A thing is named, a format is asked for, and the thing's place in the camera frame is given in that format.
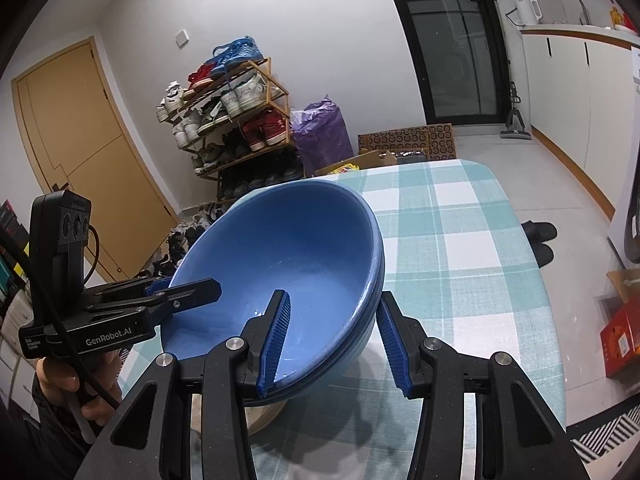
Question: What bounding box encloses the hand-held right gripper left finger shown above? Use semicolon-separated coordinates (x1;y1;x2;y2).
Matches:
72;289;292;480

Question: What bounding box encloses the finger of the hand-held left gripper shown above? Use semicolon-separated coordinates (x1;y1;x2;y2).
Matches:
82;274;173;306
86;278;222;321

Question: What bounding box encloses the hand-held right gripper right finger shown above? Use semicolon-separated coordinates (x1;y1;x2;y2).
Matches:
376;290;591;480

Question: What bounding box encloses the cream plate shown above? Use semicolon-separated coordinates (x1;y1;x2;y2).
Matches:
246;399;287;418
247;412;283;436

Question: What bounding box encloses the person's left forearm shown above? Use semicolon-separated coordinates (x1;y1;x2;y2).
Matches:
0;375;96;480

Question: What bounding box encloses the person's left hand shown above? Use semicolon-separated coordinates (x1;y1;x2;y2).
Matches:
34;350;124;424

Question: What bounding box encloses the red black shoe box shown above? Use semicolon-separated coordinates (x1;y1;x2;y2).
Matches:
0;200;26;251

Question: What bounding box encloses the pile of dark shoes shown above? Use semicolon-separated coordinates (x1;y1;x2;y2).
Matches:
135;200;236;281

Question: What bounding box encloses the wooden door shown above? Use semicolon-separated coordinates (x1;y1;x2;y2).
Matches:
11;36;181;283

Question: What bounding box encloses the white drawer unit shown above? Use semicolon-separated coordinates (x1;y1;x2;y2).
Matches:
0;290;38;386

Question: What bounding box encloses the black slipper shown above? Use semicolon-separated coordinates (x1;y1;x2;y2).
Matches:
530;242;556;268
521;221;558;243

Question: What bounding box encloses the open cardboard box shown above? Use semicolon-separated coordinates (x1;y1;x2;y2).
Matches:
314;150;432;178

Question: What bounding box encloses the wooden shoe rack with shoes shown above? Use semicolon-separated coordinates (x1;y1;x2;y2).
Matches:
156;35;306;201

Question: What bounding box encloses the purple plastic bag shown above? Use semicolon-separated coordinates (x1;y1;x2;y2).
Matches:
290;95;355;176

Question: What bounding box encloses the brown circle-patterned doormat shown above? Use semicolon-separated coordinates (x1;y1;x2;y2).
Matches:
357;123;458;162

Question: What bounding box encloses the cardboard box with red print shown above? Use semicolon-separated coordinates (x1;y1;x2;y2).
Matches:
599;266;640;378

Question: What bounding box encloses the black white striped mat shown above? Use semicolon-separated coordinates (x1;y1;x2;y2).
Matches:
570;402;640;466

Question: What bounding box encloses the upright vacuum cleaner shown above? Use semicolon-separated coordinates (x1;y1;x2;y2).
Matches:
500;82;533;140

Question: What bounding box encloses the white washing machine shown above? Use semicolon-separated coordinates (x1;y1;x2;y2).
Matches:
607;47;640;266

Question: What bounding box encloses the white kitchen cabinet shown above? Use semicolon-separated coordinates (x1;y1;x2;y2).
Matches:
520;22;640;221

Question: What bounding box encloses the black framed glass door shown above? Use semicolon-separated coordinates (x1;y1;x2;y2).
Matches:
377;0;516;128

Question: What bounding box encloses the white electric kettle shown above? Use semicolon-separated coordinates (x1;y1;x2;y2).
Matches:
514;0;543;27

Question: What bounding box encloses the chrome faucet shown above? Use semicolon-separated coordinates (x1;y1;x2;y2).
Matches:
564;0;592;26

